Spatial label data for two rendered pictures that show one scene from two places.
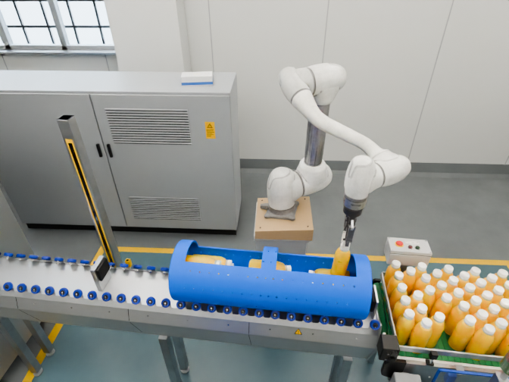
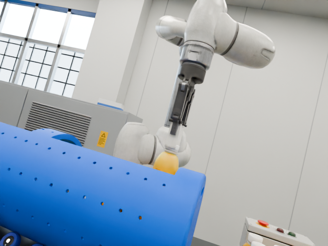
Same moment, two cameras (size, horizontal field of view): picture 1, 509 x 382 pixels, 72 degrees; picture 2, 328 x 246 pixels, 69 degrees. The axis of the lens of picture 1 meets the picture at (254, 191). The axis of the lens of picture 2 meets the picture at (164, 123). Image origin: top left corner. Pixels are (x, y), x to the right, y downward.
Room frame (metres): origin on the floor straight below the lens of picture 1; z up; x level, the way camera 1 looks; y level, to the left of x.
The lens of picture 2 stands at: (0.45, -0.44, 1.29)
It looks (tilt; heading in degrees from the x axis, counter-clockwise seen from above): 4 degrees up; 8
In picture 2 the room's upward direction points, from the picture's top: 15 degrees clockwise
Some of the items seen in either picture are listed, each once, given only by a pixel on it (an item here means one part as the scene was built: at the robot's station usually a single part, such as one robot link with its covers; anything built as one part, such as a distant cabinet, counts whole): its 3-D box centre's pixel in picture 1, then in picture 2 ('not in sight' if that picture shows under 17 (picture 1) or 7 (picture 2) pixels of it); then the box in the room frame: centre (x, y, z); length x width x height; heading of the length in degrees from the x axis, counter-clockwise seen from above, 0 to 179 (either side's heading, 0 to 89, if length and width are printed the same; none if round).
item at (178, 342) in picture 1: (179, 343); not in sight; (1.24, 0.48, 0.31); 0.06 x 0.06 x 0.63; 82
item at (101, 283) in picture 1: (102, 273); not in sight; (1.21, 0.77, 1.00); 0.10 x 0.04 x 0.15; 172
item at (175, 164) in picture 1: (122, 158); (26, 156); (2.85, 1.23, 0.72); 2.15 x 0.54 x 1.45; 86
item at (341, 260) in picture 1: (341, 261); (161, 179); (1.11, -0.39, 1.18); 0.07 x 0.07 x 0.19
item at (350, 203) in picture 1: (354, 198); (195, 58); (1.11, -0.40, 1.54); 0.09 x 0.09 x 0.06
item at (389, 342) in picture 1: (387, 347); not in sight; (0.83, -0.56, 0.95); 0.10 x 0.07 x 0.10; 172
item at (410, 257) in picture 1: (407, 252); (275, 245); (1.29, -0.79, 1.05); 0.20 x 0.10 x 0.10; 82
